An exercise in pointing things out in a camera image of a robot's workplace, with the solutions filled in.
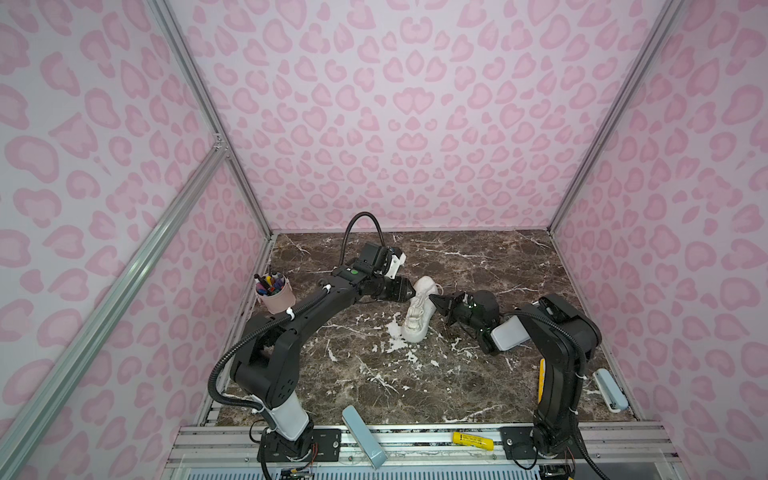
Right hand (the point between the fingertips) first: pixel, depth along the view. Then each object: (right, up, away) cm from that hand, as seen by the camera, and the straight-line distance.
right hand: (431, 292), depth 90 cm
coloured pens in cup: (-49, +2, 0) cm, 49 cm away
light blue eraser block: (-19, -33, -16) cm, 41 cm away
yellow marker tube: (+6, -33, -18) cm, 38 cm away
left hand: (-6, +2, -6) cm, 9 cm away
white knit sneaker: (-3, -5, 0) cm, 6 cm away
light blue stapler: (+45, -25, -13) cm, 53 cm away
